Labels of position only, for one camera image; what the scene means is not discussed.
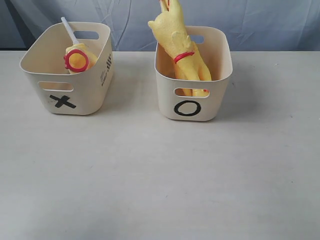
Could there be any cream bin marked O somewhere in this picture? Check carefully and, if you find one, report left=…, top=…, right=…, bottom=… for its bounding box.
left=154, top=26, right=233, bottom=121

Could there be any cream bin marked X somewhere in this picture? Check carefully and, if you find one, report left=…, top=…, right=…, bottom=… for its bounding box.
left=20, top=21, right=114, bottom=115

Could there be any broken chicken body part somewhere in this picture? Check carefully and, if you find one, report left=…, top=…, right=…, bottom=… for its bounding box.
left=63, top=43, right=98, bottom=74

